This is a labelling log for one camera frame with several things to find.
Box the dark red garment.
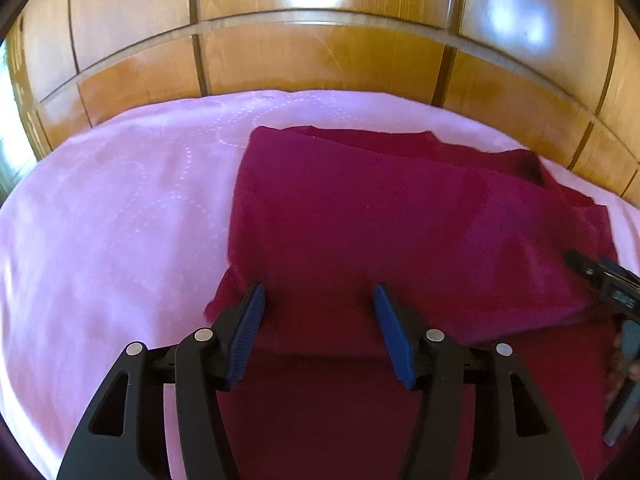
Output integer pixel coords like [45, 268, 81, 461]
[205, 127, 622, 479]

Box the person's right hand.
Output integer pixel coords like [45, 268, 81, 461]
[605, 333, 636, 403]

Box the pink bed sheet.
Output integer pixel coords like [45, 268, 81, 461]
[1, 91, 639, 479]

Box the wooden wardrobe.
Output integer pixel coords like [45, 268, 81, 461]
[1, 0, 639, 203]

